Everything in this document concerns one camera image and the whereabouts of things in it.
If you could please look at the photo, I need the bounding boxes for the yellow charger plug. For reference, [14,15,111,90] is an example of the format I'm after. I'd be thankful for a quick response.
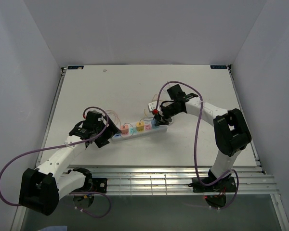
[136,121,145,132]

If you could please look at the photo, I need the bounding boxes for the right blue corner label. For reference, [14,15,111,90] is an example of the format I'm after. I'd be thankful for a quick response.
[210,65,227,69]

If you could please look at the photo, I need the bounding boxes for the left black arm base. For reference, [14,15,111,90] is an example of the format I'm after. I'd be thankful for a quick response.
[67,167,107,193]

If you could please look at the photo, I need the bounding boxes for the white colourful power strip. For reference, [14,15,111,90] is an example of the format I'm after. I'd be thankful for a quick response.
[111,118,168,142]

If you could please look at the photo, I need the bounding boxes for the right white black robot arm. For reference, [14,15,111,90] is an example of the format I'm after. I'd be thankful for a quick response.
[151,81,252,191]

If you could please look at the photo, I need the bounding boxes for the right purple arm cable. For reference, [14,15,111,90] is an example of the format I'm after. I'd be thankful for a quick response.
[156,81,239,210]

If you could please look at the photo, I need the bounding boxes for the blue cloth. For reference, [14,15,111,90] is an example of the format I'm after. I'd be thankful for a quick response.
[40,226,67,231]

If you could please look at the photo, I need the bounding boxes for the pink charger plug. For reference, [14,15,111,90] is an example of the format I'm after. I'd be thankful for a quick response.
[120,124,129,135]

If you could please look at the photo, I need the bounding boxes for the blue charger plug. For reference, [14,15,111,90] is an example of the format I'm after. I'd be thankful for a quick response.
[154,121,160,128]

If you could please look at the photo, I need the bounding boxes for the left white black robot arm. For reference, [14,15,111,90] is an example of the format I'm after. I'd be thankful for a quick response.
[19,110,121,215]

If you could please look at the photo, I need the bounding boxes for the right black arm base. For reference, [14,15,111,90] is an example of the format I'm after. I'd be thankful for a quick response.
[187,177,237,193]

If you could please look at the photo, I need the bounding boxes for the left blue corner label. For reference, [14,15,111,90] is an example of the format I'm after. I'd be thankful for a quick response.
[67,65,84,70]

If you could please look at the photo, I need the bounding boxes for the blue corner label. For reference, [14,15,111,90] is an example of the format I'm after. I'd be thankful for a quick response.
[67,65,84,70]
[210,65,227,69]

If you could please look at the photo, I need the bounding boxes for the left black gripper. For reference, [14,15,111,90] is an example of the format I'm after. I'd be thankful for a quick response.
[94,115,121,148]

